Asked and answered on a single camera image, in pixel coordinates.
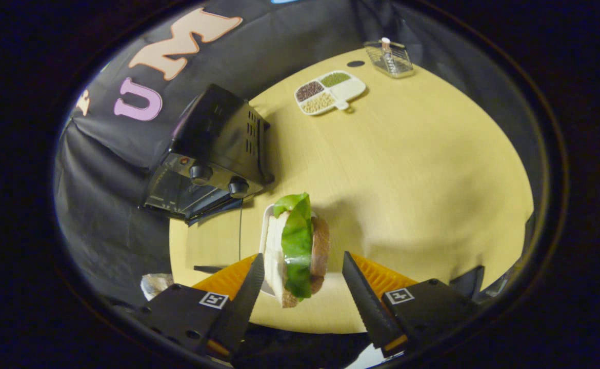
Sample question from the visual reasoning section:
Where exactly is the white divided dish of grains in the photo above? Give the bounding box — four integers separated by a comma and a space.
294, 70, 367, 116

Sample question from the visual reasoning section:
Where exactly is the metal wire basket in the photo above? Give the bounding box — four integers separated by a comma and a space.
364, 40, 414, 79

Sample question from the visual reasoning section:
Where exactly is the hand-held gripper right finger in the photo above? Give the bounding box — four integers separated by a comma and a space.
342, 251, 477, 358

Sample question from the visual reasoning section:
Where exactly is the small bottle with pale cap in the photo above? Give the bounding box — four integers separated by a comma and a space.
381, 37, 395, 72

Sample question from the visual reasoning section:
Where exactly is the white plastic tray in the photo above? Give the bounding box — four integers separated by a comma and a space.
259, 204, 280, 298

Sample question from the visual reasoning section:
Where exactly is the black toaster oven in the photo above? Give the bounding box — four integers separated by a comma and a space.
141, 84, 275, 275

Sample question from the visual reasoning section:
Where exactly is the lettuce sandwich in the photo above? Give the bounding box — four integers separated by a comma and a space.
272, 192, 331, 308

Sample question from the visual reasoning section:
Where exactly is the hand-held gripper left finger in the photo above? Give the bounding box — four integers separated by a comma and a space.
135, 253, 266, 359

